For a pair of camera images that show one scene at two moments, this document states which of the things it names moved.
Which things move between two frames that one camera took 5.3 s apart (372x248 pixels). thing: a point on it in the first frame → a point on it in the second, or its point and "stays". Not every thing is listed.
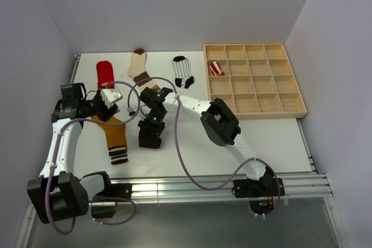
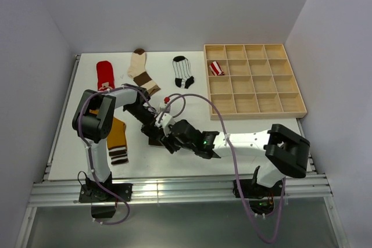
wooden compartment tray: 256,79 stays
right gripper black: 144,124 → 169,144
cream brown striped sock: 137,71 stays
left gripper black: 106,112 → 150,128
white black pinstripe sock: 182,69 stays
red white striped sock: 216,69 stays
